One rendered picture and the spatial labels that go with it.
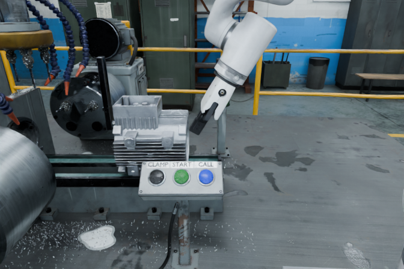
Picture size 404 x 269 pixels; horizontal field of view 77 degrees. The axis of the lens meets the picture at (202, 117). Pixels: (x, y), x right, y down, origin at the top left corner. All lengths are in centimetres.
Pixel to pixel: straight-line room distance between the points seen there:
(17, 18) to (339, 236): 102
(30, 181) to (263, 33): 57
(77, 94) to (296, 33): 513
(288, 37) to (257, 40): 514
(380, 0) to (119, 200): 548
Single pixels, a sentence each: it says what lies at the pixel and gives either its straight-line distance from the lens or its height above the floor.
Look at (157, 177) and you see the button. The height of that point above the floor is 107.
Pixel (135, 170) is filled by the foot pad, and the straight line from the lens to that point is 75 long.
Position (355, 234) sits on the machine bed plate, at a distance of 90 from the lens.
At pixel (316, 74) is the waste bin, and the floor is 30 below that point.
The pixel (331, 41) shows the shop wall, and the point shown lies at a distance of 602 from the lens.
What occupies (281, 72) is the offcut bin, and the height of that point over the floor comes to 35.
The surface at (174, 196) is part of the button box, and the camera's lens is 54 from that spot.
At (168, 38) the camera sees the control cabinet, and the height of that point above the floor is 108.
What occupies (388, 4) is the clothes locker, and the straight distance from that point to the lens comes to 584.
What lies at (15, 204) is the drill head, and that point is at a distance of 58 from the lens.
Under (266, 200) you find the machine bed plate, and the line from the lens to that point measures 92.
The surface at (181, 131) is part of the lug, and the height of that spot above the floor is 108.
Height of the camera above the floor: 137
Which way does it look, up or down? 22 degrees down
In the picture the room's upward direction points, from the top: straight up
